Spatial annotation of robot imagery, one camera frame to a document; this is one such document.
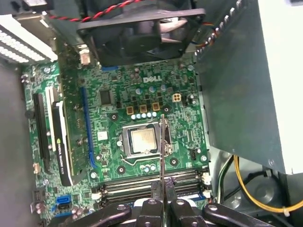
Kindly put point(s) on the locking lever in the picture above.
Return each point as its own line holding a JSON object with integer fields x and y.
{"x": 129, "y": 162}

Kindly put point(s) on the green motherboard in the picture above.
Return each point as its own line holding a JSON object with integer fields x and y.
{"x": 180, "y": 132}

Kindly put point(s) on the silver CPU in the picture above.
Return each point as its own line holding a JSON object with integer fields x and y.
{"x": 143, "y": 139}

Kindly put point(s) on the black PC case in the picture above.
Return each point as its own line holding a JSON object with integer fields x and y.
{"x": 11, "y": 142}

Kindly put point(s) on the black RAM slot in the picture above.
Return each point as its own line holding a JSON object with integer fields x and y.
{"x": 127, "y": 182}
{"x": 127, "y": 189}
{"x": 132, "y": 174}

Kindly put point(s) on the metal socket cover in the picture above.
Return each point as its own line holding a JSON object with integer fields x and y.
{"x": 126, "y": 142}

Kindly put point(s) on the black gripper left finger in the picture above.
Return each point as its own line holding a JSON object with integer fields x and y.
{"x": 149, "y": 212}

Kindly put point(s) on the blue expansion slot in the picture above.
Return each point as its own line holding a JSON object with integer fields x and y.
{"x": 85, "y": 118}

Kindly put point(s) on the white expansion slot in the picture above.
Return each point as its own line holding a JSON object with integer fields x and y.
{"x": 49, "y": 99}

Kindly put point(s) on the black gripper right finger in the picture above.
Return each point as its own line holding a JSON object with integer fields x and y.
{"x": 184, "y": 212}

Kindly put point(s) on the black case fan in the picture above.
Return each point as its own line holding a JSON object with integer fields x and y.
{"x": 132, "y": 40}

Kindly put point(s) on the black graphics card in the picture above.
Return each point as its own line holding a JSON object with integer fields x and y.
{"x": 62, "y": 146}

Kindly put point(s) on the black expansion slot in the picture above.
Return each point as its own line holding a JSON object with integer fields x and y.
{"x": 40, "y": 123}

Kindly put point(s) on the grey power supply unit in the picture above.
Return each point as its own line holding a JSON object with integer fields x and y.
{"x": 236, "y": 94}

